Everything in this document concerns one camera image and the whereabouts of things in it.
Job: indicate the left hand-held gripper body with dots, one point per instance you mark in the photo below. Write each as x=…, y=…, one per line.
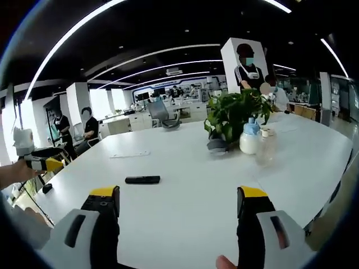
x=23, y=140

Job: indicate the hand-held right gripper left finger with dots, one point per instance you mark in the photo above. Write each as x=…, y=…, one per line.
x=106, y=224

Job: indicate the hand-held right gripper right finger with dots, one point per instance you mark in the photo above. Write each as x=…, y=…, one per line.
x=249, y=224

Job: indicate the black remote control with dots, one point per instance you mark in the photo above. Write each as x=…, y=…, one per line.
x=143, y=180

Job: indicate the person's left hand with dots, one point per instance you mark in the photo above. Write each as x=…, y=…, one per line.
x=21, y=173

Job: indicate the person's right hand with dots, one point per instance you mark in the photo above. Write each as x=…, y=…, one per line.
x=225, y=263

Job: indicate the small black box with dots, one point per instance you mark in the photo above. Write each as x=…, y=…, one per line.
x=47, y=188

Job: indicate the white office chair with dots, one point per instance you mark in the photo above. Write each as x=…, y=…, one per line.
x=92, y=142

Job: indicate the clear plastic bottle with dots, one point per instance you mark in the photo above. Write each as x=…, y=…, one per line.
x=265, y=148

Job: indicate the white bottle with blue cap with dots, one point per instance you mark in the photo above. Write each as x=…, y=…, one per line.
x=248, y=143

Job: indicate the white office desk row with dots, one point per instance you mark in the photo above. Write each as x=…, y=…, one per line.
x=134, y=122

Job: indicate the potted green plant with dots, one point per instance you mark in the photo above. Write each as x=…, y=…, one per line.
x=232, y=112

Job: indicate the grey office chair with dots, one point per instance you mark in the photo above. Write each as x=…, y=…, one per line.
x=157, y=110

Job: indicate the white neck-worn device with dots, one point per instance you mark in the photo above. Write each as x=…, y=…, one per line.
x=253, y=75

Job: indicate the ceiling air conditioner unit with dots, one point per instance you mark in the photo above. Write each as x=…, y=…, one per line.
x=174, y=71

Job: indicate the white square pillar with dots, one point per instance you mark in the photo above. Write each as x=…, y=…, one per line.
x=228, y=64

